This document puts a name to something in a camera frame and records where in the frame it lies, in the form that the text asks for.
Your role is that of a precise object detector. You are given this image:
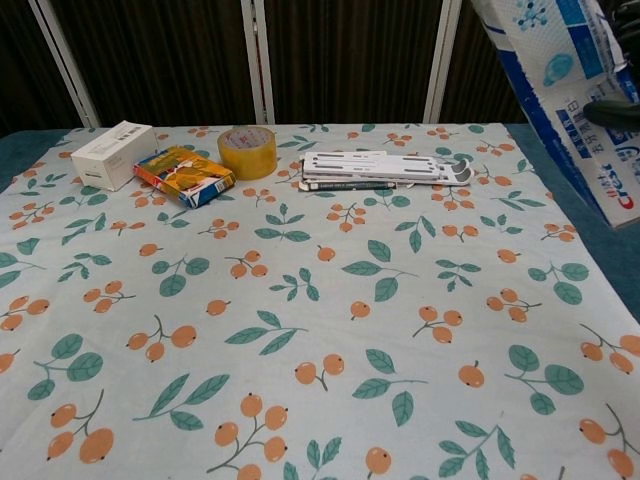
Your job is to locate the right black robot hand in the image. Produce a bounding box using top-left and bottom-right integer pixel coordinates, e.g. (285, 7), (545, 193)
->
(583, 98), (640, 130)

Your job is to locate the blue white Crest toothpaste box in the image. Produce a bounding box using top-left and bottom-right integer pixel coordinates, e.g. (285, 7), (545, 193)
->
(469, 0), (640, 231)

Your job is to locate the white cardboard box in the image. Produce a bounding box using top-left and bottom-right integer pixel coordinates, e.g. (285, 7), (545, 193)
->
(70, 120), (159, 192)

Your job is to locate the dark ribbed screen panel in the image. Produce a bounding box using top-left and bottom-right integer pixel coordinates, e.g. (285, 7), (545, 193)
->
(49, 0), (257, 127)
(0, 0), (87, 137)
(439, 0), (532, 123)
(263, 0), (445, 125)

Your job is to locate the white folding stand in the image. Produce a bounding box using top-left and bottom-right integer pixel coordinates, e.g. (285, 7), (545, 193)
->
(298, 149), (474, 188)

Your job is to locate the dark pen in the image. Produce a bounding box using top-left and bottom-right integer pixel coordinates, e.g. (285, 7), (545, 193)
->
(299, 180), (399, 192)

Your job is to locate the yellow packing tape roll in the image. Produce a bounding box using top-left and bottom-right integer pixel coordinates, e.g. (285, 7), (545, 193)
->
(216, 125), (278, 182)

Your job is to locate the floral fruit print tablecloth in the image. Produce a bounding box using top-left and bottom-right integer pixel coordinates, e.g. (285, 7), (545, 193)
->
(0, 122), (640, 480)

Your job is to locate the yellow orange printed carton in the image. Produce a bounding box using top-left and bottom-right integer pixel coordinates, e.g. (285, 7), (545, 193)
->
(132, 145), (236, 209)

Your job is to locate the white frame post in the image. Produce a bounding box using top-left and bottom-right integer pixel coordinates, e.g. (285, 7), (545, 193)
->
(422, 0), (464, 124)
(239, 0), (276, 125)
(27, 0), (101, 129)

